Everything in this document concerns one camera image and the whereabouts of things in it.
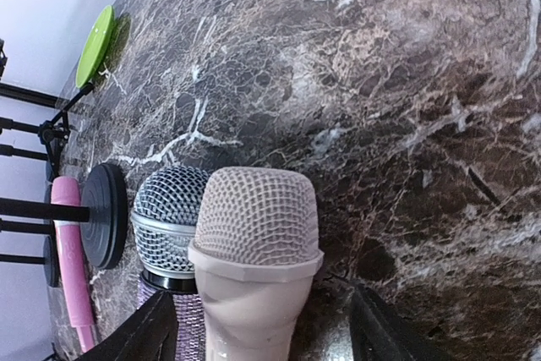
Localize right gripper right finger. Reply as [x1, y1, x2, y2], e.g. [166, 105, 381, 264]
[350, 284, 451, 361]

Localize black tripod mic stand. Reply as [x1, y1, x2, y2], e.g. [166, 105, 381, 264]
[0, 39, 96, 180]

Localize pink microphone front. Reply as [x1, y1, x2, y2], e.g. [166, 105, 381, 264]
[51, 176, 96, 353]

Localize black round-base mic stand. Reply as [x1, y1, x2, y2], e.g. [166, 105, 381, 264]
[0, 145, 48, 161]

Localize purple glitter microphone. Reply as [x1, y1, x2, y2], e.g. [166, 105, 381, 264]
[131, 166, 210, 360]

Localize green plate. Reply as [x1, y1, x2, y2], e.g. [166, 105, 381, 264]
[75, 5, 115, 89]

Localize beige microphone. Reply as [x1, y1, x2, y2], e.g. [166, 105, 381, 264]
[188, 167, 324, 360]

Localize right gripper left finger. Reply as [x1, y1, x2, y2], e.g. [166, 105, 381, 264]
[84, 291, 176, 361]

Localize black stand holding beige mic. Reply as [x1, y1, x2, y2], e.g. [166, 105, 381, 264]
[0, 236, 60, 288]

